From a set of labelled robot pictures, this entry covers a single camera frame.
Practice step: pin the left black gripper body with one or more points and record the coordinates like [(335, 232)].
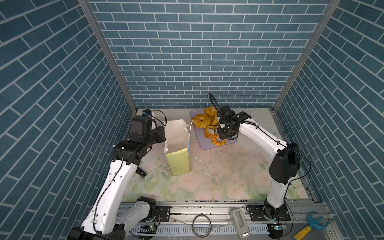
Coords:
[(155, 136)]

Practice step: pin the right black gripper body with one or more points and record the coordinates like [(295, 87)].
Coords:
[(224, 132)]

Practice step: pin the small yellow horn bread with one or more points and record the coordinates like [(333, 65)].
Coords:
[(215, 121)]

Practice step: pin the metal kitchen tongs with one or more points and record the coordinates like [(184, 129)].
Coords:
[(215, 105)]

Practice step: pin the twisted ring doughnut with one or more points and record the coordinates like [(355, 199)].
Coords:
[(215, 139)]

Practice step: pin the striped long bread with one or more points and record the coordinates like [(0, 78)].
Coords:
[(210, 131)]

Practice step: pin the white paper gift bag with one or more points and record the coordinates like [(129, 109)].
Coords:
[(177, 147)]

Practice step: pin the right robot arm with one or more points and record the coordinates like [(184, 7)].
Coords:
[(285, 157)]

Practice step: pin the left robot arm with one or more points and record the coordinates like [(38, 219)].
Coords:
[(103, 223)]

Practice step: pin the sugared oval bread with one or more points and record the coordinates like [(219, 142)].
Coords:
[(210, 111)]

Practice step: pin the round flower bun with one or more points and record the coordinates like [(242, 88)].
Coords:
[(202, 121)]

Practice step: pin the black flat bar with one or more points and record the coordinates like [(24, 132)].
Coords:
[(141, 173)]

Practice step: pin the white handheld device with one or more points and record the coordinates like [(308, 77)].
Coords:
[(240, 224)]

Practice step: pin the blue yellow wrench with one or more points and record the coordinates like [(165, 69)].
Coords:
[(313, 224)]

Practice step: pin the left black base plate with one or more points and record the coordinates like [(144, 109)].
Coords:
[(162, 214)]

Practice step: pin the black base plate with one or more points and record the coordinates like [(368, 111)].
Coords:
[(162, 214), (259, 213)]

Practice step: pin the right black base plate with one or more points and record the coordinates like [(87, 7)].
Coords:
[(259, 213)]

